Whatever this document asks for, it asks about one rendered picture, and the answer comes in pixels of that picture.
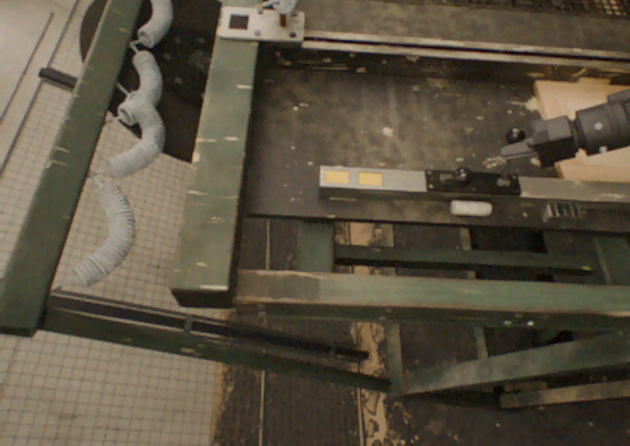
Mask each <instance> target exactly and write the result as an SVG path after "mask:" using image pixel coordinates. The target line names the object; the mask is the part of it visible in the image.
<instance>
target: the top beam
mask: <svg viewBox="0 0 630 446"><path fill-rule="evenodd" d="M264 2H269V0H223V2H222V7H221V12H220V23H219V28H218V33H217V38H216V44H215V49H214V54H213V59H212V66H211V71H209V76H208V81H207V86H206V91H205V96H204V102H203V108H202V113H201V118H200V123H199V129H198V134H197V140H196V145H195V151H194V156H193V160H192V165H191V171H190V177H189V182H188V188H187V193H186V198H185V203H184V210H183V215H182V220H181V225H180V230H179V235H178V240H177V246H176V252H174V257H173V262H172V267H171V273H170V278H169V284H168V289H169V290H170V293H171V294H172V296H173V297H174V299H175V300H177V302H178V303H179V305H180V306H181V307H185V308H211V309H230V308H231V307H233V305H234V303H233V302H232V298H231V293H232V285H233V275H234V270H235V268H236V269H238V262H239V253H240V243H241V235H242V227H243V218H244V208H246V200H247V191H248V182H249V173H250V164H251V156H252V147H253V138H254V129H255V120H256V111H257V103H258V93H259V85H260V76H261V68H262V58H263V49H264V40H253V39H235V38H223V37H220V32H221V21H222V15H223V10H224V7H239V8H252V9H258V8H262V9H266V10H268V6H265V7H264V6H263V3H264Z"/></svg>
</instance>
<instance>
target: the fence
mask: <svg viewBox="0 0 630 446"><path fill-rule="evenodd" d="M325 170H340V171H341V172H348V184H342V183H325ZM359 173H378V174H382V186H381V185H362V184H358V174H359ZM519 180H520V184H521V189H522V194H521V196H509V195H490V194H471V193H451V192H431V191H426V189H425V180H424V172H415V170H397V169H378V168H360V167H340V166H322V165H321V169H320V185H318V196H335V197H354V198H374V199H395V200H415V201H434V202H452V201H453V200H458V201H479V202H488V203H489V204H494V205H514V206H534V207H539V206H541V205H542V204H543V203H544V202H545V201H562V202H578V206H579V210H594V211H614V212H630V183H622V182H603V181H585V180H566V179H547V178H528V177H519Z"/></svg>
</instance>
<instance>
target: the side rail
mask: <svg viewBox="0 0 630 446"><path fill-rule="evenodd" d="M236 271H237V277H236V286H235V294H234V298H233V299H232V302H233V303H234V304H235V307H236V314H237V318H244V317H252V319H278V320H304V321H332V322H358V323H384V324H411V325H438V326H464V327H490V328H517V329H543V330H570V331H597V332H622V333H630V287H619V286H596V285H572V283H548V282H525V281H501V280H479V279H454V278H430V277H408V276H384V275H361V274H337V273H313V272H290V271H266V270H242V269H236Z"/></svg>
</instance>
